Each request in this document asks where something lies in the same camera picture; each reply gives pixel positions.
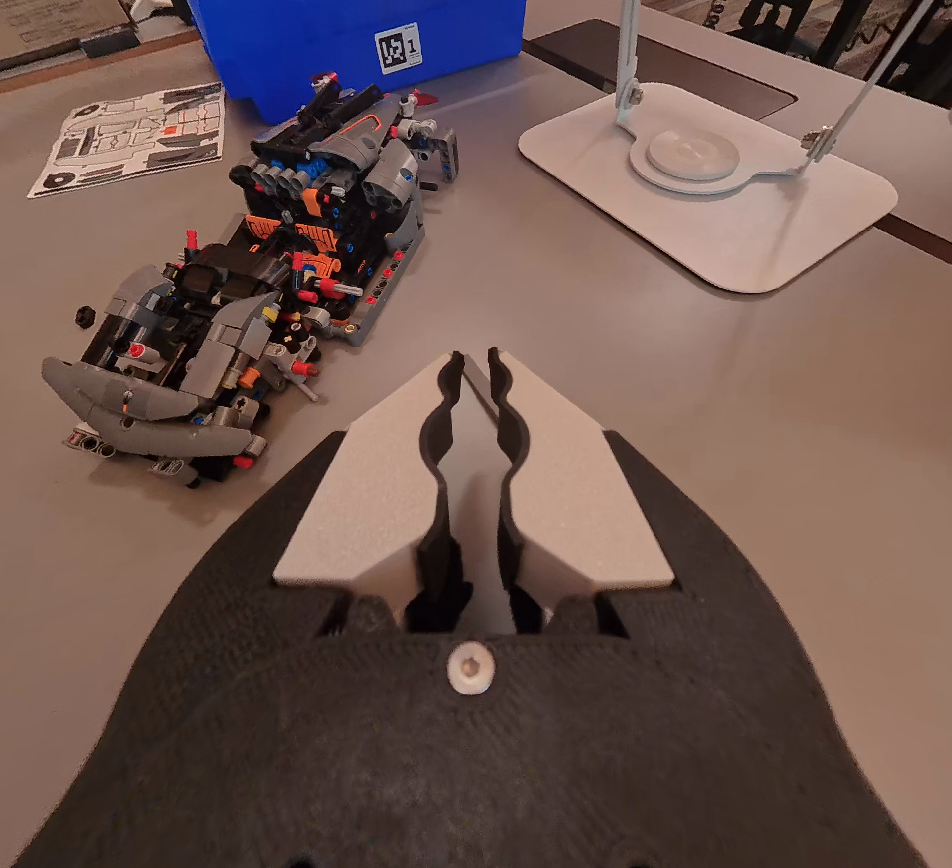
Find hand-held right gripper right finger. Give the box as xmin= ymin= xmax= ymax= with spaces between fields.
xmin=487 ymin=346 xmax=676 ymax=633

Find lego sticker sheet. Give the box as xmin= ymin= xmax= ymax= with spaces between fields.
xmin=27 ymin=83 xmax=226 ymax=200

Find blue bin with square tag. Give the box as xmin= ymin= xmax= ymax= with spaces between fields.
xmin=164 ymin=0 xmax=540 ymax=124

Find white metal book stand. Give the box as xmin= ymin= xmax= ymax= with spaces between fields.
xmin=518 ymin=0 xmax=952 ymax=295

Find grey and black lego car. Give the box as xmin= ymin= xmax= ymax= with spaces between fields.
xmin=41 ymin=68 xmax=461 ymax=490

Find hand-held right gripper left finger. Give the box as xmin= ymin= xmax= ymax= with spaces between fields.
xmin=273 ymin=351 xmax=473 ymax=631

